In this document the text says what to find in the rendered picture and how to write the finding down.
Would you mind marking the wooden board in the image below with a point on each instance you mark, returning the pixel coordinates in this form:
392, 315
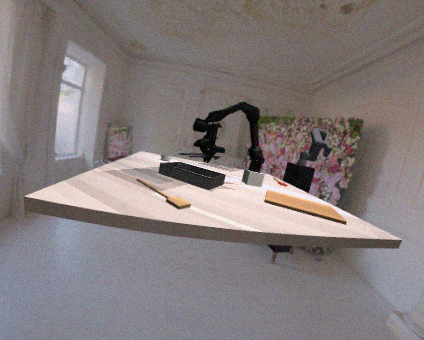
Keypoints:
303, 206

